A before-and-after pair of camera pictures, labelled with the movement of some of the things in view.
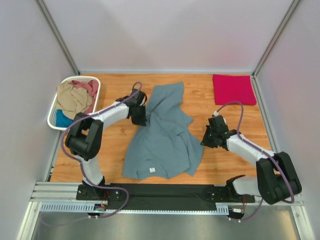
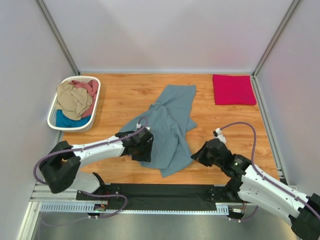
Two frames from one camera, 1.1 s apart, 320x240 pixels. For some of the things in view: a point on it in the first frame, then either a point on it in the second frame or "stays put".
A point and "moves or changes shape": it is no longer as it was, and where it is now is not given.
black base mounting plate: [162, 196] stays put
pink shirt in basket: [92, 86] stays put
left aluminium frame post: [43, 9] stays put
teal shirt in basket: [61, 121] stays put
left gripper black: [139, 119] -> [144, 149]
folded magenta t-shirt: [231, 88] stays put
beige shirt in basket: [72, 100] stays put
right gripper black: [208, 139] -> [201, 156]
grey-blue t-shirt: [166, 144] moves or changes shape
